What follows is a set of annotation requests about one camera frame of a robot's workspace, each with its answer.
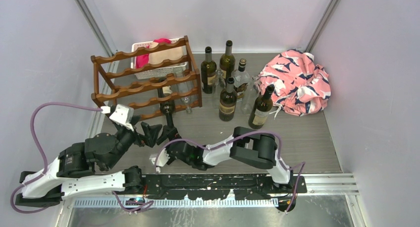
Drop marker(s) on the dark green bottle far back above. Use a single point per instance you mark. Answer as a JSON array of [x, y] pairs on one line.
[[227, 61]]

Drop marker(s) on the red cloth in basket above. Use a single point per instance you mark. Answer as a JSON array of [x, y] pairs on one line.
[[142, 60]]

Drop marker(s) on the pink shark print cloth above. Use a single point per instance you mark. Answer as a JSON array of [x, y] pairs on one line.
[[301, 87]]

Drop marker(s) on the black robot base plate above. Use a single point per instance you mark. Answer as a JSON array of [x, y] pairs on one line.
[[213, 186]]

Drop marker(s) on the beige folded cloth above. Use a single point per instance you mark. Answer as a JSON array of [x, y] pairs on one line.
[[171, 54]]

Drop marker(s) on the small clear glass bottle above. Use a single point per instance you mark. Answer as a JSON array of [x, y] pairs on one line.
[[218, 84]]

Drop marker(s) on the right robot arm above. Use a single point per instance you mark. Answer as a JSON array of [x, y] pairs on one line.
[[258, 149]]

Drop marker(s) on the white plastic basket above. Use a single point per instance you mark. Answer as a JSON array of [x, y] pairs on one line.
[[159, 72]]

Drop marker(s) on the aluminium corner post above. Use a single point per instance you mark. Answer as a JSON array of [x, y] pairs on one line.
[[329, 11], [97, 25]]

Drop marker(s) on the aluminium corner post right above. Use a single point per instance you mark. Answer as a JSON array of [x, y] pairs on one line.
[[329, 11]]

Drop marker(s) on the dark green bottle far left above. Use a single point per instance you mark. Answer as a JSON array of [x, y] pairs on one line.
[[208, 71]]

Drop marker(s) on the dark bottle white label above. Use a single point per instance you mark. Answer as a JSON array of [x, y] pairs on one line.
[[167, 108]]

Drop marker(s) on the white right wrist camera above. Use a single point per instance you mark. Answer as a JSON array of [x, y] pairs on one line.
[[159, 160]]

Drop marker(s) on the dark green bottle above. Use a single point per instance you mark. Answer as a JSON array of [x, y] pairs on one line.
[[227, 61], [208, 71]]

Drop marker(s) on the dark bottle brown label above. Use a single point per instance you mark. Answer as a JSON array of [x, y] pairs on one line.
[[227, 101]]

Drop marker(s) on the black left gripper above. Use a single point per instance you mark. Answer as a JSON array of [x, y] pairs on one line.
[[152, 133]]

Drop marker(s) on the clear glass bottle by cloth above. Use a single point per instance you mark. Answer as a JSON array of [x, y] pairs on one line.
[[250, 94]]

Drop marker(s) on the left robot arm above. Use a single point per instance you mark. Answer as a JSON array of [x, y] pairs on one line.
[[82, 169]]

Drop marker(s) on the clear bottle with dark cap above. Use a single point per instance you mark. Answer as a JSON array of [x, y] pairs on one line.
[[241, 79]]

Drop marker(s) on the wooden wine rack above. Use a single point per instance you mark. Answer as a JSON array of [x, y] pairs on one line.
[[105, 90]]

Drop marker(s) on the aluminium corner post left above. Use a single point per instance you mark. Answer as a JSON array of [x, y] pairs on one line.
[[97, 25]]

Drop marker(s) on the dark bottle cream label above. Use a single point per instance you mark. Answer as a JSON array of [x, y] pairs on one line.
[[261, 109]]

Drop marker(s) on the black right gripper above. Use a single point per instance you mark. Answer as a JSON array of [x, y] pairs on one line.
[[171, 133]]

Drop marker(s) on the aluminium frame rail front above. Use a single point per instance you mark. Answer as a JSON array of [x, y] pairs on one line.
[[321, 184]]

